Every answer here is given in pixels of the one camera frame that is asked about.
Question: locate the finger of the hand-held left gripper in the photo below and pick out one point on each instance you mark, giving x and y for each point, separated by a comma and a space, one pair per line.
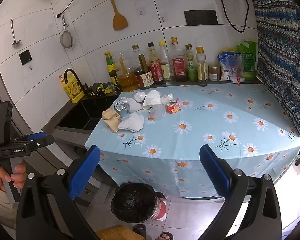
43, 141
36, 136

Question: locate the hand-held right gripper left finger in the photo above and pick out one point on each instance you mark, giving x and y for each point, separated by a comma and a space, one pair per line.
85, 172

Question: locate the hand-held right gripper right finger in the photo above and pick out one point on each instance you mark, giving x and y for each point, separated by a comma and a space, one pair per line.
215, 172

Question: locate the bin with black bag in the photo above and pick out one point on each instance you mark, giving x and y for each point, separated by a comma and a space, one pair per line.
133, 202

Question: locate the brown paper wad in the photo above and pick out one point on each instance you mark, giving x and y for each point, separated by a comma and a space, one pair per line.
111, 118

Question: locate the large white cloth wad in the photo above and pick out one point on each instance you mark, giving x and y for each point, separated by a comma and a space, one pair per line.
131, 123

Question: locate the clear plastic bag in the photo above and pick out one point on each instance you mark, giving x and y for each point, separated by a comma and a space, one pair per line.
120, 106

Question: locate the colourful snack wrapper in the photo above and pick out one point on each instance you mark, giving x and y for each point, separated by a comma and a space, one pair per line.
172, 108

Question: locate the clear plastic cup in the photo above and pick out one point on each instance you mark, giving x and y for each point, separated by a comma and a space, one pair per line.
158, 111

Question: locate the white paper sheet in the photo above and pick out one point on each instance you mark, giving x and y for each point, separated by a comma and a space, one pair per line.
151, 98

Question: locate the person's left forearm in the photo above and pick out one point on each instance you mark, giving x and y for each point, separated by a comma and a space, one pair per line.
0, 207

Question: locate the black sink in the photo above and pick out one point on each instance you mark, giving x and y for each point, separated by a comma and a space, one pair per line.
90, 110

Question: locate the yellow dish soap bottle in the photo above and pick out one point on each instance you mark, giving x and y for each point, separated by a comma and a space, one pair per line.
72, 90

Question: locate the person's yellow fleece trousers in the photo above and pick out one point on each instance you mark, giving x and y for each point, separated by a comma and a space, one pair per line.
117, 233

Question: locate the black faucet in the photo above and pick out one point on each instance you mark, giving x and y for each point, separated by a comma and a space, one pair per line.
78, 77

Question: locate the blue daisy print tablecloth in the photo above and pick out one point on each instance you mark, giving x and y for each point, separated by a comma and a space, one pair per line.
215, 100

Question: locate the black yellow sponge holder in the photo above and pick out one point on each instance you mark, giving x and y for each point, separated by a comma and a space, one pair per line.
100, 89

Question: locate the dark sandal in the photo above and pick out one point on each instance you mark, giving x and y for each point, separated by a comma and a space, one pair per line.
140, 230
165, 236

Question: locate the metal ladle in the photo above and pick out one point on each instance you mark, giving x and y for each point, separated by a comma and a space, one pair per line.
15, 42

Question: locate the small brown jar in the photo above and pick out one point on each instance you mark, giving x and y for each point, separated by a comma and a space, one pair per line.
213, 73

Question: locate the green yellow label bottle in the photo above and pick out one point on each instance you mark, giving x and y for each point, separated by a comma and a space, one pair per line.
110, 66

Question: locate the metal strainer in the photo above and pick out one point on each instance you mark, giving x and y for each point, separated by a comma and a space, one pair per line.
66, 39

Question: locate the cooking oil jug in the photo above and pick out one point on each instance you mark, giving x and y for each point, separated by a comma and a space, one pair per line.
126, 78

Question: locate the clear bottle yellow cap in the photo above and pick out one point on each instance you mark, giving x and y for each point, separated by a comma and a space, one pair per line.
202, 67

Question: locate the white and blue bag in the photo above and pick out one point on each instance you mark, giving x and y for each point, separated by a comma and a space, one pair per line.
230, 67

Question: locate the green oil bottle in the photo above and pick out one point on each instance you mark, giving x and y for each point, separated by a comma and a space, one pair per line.
190, 66

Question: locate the soy sauce jug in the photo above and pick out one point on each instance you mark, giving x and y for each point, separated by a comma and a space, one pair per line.
145, 78

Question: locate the gold cap red label bottle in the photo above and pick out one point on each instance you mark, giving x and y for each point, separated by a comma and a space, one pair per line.
178, 63

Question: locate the clear bottle cream label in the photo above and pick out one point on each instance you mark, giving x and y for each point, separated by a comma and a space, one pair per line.
167, 67

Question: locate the green bag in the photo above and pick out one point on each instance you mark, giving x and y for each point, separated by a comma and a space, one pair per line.
248, 60

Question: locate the dark bottle red label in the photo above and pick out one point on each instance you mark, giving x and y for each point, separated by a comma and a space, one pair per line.
155, 66

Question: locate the wooden spatula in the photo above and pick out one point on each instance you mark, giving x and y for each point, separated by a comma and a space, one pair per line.
120, 21

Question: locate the blue patterned curtain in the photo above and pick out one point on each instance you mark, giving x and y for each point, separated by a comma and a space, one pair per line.
280, 42

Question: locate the black outlet panel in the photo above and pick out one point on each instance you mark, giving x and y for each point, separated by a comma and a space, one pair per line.
200, 17

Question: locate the clear wall hook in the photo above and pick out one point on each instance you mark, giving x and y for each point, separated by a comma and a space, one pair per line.
162, 18
30, 68
140, 12

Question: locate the black wall switch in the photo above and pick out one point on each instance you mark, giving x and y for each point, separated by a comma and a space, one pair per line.
25, 57

